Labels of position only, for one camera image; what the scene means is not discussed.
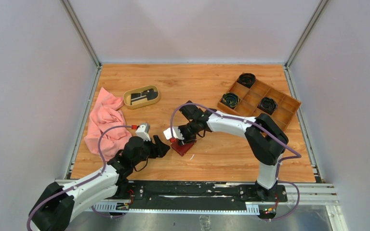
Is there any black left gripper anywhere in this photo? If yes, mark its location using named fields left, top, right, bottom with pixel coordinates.
left=132, top=135, right=170, bottom=167

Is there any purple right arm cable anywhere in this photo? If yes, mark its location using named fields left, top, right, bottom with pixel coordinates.
left=170, top=103, right=302, bottom=222

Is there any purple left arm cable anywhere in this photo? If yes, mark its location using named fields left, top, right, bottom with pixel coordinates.
left=26, top=125, right=140, bottom=231

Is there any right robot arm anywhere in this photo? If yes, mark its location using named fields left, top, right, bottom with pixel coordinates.
left=165, top=101, right=289, bottom=201

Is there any wooden compartment organizer tray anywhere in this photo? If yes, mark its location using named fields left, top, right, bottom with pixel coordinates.
left=217, top=78, right=301, bottom=131

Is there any aluminium frame rail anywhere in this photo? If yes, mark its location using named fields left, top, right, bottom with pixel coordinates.
left=49, top=178, right=341, bottom=215

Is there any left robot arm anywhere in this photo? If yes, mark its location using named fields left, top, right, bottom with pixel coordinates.
left=26, top=135, right=170, bottom=231

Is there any black tape roll left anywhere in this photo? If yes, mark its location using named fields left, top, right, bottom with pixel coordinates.
left=221, top=92, right=240, bottom=109

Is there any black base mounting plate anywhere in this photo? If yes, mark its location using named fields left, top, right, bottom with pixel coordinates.
left=106, top=180, right=288, bottom=212

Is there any black tape roll right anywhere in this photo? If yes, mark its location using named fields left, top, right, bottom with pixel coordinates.
left=257, top=97, right=278, bottom=115

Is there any red leather card holder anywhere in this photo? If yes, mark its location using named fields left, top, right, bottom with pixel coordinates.
left=171, top=141, right=195, bottom=156

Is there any pink cloth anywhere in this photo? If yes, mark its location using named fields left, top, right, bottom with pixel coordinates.
left=84, top=88, right=132, bottom=161

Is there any black tape roll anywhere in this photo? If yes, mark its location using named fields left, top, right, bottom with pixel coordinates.
left=221, top=92, right=240, bottom=109
left=257, top=97, right=278, bottom=115
left=237, top=73, right=256, bottom=89

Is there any black tape roll top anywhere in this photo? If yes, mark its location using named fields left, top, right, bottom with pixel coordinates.
left=237, top=73, right=256, bottom=89

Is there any oval wooden tray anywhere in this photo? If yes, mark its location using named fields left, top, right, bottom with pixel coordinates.
left=123, top=85, right=161, bottom=110

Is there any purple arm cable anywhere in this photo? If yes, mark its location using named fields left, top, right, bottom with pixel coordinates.
left=26, top=125, right=140, bottom=231
left=170, top=103, right=302, bottom=222

